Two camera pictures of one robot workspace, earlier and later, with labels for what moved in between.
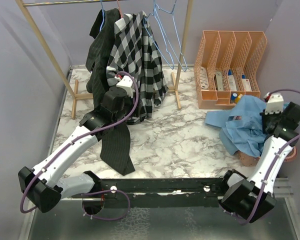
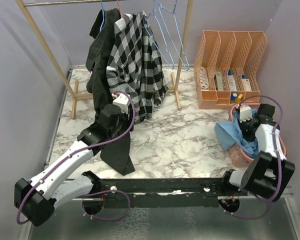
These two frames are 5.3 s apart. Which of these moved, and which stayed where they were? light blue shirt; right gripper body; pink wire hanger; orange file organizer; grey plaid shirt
Moved: right gripper body; light blue shirt
Stayed: pink wire hanger; grey plaid shirt; orange file organizer
